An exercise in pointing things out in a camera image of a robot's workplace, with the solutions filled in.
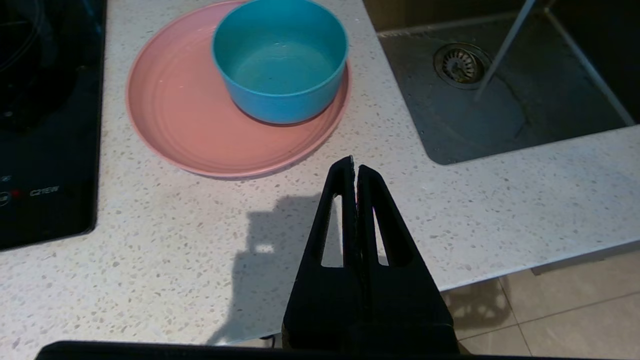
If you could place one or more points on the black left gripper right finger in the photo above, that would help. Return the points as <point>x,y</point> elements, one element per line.
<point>405,310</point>

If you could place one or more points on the round metal drain strainer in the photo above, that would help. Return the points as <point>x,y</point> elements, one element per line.
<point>461,65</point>

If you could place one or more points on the teal bowl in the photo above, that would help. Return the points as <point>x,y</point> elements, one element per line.
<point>280,60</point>

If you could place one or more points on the pink plate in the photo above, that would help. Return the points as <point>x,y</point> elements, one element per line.
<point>190,115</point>

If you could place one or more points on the stainless steel sink basin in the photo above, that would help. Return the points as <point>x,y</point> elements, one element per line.
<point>525,115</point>

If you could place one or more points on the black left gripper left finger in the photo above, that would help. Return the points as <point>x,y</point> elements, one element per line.
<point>325,305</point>

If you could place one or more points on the black induction cooktop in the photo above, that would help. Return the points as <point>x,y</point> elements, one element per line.
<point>45,125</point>

